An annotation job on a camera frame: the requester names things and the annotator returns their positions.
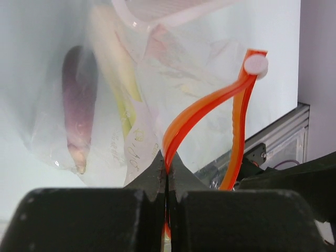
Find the aluminium front rail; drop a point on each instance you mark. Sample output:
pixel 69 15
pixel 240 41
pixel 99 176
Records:
pixel 281 145

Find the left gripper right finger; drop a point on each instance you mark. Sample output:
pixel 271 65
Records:
pixel 202 219

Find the green onion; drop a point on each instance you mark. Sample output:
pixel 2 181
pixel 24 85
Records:
pixel 115 62

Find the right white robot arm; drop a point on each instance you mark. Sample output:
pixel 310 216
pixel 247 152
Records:
pixel 313 180

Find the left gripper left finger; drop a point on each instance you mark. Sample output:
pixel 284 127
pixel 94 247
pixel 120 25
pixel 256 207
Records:
pixel 92 219

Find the purple eggplant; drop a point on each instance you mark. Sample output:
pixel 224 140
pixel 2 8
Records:
pixel 79 94

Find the clear orange-zipper zip bag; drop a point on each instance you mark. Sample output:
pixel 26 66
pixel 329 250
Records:
pixel 193 80

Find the white plastic basket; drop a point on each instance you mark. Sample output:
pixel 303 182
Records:
pixel 144 15

